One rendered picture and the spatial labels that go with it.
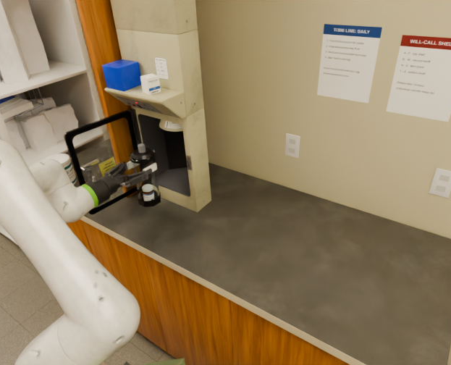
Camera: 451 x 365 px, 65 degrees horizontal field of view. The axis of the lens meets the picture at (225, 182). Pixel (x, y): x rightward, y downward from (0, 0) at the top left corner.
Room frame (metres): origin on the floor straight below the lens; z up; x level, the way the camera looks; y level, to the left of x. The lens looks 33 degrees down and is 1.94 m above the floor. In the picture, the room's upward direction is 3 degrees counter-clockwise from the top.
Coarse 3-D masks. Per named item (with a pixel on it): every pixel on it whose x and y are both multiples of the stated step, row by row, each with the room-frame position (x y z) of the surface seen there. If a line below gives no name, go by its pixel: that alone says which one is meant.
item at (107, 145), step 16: (96, 128) 1.34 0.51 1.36; (112, 128) 1.39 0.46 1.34; (128, 128) 1.44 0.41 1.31; (80, 144) 1.28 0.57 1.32; (96, 144) 1.32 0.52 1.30; (112, 144) 1.37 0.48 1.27; (128, 144) 1.43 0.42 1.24; (80, 160) 1.26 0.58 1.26; (96, 160) 1.31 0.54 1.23; (112, 160) 1.36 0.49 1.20; (128, 160) 1.42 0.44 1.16; (96, 176) 1.30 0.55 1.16
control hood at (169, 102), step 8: (136, 88) 1.36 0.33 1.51; (120, 96) 1.37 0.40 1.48; (128, 96) 1.31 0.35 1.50; (136, 96) 1.28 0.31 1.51; (144, 96) 1.26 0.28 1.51; (152, 96) 1.26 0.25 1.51; (160, 96) 1.25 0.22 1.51; (168, 96) 1.25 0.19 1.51; (176, 96) 1.26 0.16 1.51; (152, 104) 1.27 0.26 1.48; (160, 104) 1.22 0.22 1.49; (168, 104) 1.22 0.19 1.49; (176, 104) 1.25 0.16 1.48; (184, 104) 1.29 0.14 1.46; (168, 112) 1.27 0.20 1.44; (176, 112) 1.25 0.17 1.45; (184, 112) 1.28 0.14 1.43
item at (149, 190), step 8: (136, 160) 1.22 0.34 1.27; (144, 160) 1.22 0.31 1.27; (136, 168) 1.23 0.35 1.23; (144, 168) 1.22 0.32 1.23; (152, 176) 1.24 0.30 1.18; (136, 184) 1.24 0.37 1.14; (144, 184) 1.22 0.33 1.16; (152, 184) 1.23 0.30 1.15; (144, 192) 1.22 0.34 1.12; (152, 192) 1.23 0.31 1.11; (144, 200) 1.22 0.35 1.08
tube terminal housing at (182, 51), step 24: (120, 48) 1.48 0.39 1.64; (144, 48) 1.40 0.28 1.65; (168, 48) 1.32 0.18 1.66; (192, 48) 1.35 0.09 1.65; (144, 72) 1.41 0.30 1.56; (168, 72) 1.33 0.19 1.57; (192, 72) 1.34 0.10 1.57; (192, 96) 1.33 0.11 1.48; (168, 120) 1.35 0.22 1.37; (192, 120) 1.32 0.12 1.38; (192, 144) 1.30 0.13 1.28; (192, 168) 1.29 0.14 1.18; (168, 192) 1.39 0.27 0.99; (192, 192) 1.30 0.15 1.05
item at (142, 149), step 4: (140, 144) 1.27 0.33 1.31; (144, 144) 1.27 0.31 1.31; (140, 148) 1.26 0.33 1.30; (144, 148) 1.26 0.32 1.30; (148, 148) 1.29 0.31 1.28; (136, 152) 1.26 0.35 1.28; (140, 152) 1.26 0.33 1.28; (144, 152) 1.26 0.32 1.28; (148, 152) 1.26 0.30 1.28; (152, 152) 1.27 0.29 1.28; (132, 156) 1.24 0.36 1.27; (136, 156) 1.23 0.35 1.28; (140, 156) 1.23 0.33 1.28; (144, 156) 1.23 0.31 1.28; (148, 156) 1.24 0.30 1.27
